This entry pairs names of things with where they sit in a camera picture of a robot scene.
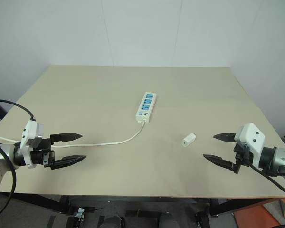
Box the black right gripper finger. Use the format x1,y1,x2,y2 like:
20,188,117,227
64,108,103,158
213,133,237,143
202,154,242,175

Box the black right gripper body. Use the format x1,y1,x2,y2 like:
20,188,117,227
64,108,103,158
233,143,254,168

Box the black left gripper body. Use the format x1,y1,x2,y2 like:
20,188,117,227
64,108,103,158
29,137,56,168

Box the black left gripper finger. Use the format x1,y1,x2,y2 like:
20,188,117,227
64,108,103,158
50,133,83,145
50,155,87,170

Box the white plug adapter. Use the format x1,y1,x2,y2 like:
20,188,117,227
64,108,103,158
180,133,197,149

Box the white power strip blue sockets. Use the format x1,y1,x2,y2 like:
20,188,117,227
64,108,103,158
135,92,158,124

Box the orange floor mat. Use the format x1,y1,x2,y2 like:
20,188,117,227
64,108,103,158
232,196,285,228

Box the dark rounded shape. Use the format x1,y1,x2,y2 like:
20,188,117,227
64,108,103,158
101,215,126,228

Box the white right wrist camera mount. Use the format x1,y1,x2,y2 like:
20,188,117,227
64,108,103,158
234,122,266,170

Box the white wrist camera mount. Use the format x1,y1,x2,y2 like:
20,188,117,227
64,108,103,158
234,122,266,170
20,120,46,169

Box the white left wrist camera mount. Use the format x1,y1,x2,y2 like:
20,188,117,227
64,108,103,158
20,120,46,169

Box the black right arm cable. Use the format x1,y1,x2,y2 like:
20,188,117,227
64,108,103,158
244,146,285,198

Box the white power strip cord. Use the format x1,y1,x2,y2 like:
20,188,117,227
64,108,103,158
0,119,147,149

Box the black table frame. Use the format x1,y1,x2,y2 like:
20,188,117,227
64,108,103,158
0,191,285,219

